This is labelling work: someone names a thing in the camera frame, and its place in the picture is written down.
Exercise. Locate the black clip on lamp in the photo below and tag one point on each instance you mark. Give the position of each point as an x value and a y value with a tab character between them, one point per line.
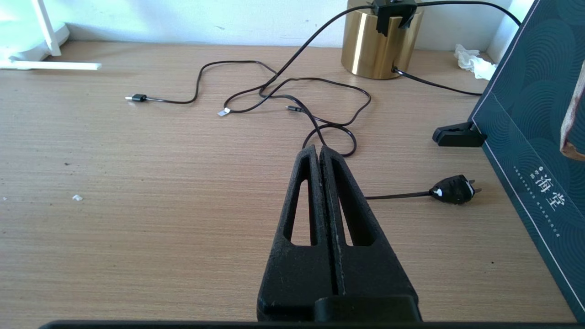
393	13

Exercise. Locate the crumpled white tissue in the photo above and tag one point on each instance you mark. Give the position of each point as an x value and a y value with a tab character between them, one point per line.
475	64

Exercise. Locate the white router with four antennas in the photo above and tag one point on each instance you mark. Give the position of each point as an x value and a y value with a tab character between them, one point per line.
20	41

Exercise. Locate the brass desk lamp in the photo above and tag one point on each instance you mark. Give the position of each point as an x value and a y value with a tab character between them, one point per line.
365	45

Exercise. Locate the brown beige flat object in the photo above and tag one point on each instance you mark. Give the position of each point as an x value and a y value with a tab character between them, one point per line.
575	119

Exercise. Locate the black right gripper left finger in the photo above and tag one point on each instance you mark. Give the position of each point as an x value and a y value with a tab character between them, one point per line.
297	274

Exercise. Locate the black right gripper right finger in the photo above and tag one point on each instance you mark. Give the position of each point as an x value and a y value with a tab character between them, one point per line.
370	274

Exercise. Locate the black plastic stand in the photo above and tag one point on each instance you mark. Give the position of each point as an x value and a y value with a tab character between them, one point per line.
457	135

